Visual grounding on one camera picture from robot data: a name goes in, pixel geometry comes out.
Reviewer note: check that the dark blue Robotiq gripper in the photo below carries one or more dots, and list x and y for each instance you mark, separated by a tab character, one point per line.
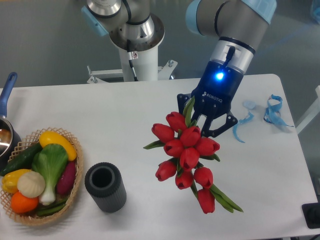
212	98

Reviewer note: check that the red tulip bouquet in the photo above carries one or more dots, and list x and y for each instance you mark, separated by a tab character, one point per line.
182	140

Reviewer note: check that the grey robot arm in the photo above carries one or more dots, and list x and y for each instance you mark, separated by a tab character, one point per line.
239	24

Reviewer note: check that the dark grey ribbed vase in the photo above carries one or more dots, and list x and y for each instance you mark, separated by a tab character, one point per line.
104	183

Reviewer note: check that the light blue tape strip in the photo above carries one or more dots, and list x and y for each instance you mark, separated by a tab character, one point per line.
249	117

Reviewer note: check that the light blue tape scrap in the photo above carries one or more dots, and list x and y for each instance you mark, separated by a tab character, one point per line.
248	104

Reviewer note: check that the crumpled blue tape ribbon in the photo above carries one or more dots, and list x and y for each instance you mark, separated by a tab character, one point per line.
272	113

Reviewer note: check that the black device at edge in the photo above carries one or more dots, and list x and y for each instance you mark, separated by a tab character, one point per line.
311	212

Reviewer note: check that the purple sweet potato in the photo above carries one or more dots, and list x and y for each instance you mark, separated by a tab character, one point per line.
67	179

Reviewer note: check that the green bok choy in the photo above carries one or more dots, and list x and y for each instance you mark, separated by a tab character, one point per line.
50	162

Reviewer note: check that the woven wicker basket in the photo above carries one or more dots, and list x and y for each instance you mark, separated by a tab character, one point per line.
33	219

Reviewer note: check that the green bean pods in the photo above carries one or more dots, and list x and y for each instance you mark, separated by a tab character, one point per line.
52	208

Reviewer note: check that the dark green cucumber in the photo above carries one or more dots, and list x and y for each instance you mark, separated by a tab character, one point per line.
23	160

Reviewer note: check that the white garlic bulb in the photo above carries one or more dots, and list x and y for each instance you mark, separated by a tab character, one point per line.
31	184

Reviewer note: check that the orange fruit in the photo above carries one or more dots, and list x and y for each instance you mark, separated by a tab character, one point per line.
21	204

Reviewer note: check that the yellow bell pepper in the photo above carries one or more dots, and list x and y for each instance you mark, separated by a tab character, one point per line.
10	180

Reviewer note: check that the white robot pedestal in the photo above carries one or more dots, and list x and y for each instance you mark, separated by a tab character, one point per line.
135	66

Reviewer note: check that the white frame at right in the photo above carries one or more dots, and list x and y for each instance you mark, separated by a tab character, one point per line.
310	113

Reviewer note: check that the blue handled saucepan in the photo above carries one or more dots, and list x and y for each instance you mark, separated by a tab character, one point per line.
9	138

